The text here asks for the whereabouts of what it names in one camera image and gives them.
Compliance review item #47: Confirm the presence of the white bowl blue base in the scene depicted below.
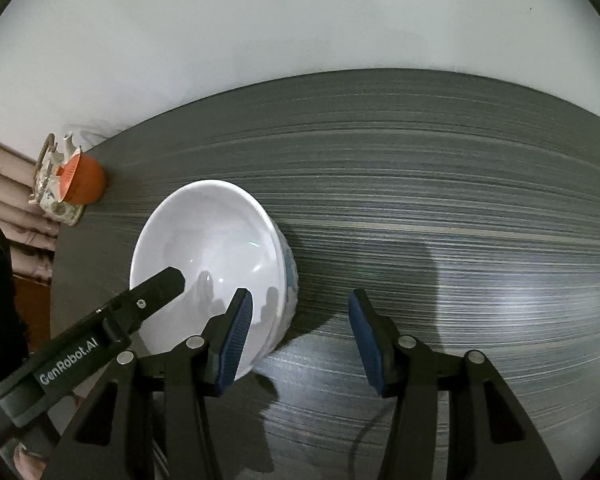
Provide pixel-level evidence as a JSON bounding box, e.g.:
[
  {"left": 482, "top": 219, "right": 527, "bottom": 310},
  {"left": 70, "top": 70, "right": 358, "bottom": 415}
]
[{"left": 130, "top": 180, "right": 299, "bottom": 377}]

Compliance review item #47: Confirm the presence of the right hand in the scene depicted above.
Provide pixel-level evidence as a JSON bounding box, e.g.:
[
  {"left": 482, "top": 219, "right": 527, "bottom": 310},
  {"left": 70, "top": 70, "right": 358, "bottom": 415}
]
[{"left": 0, "top": 441, "right": 48, "bottom": 480}]

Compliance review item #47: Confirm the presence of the orange lidded cup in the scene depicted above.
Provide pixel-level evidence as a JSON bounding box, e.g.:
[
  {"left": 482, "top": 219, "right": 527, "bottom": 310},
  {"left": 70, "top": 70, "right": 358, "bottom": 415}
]
[{"left": 56, "top": 151, "right": 106, "bottom": 206}]

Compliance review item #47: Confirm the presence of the floral ceramic teapot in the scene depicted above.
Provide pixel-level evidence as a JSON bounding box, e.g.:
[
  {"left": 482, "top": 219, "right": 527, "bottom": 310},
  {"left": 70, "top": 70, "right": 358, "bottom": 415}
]
[{"left": 29, "top": 132, "right": 84, "bottom": 226}]

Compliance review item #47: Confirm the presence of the wooden chair back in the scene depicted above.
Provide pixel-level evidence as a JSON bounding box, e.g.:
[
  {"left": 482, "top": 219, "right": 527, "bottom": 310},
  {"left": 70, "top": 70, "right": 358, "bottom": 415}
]
[{"left": 0, "top": 144, "right": 59, "bottom": 284}]

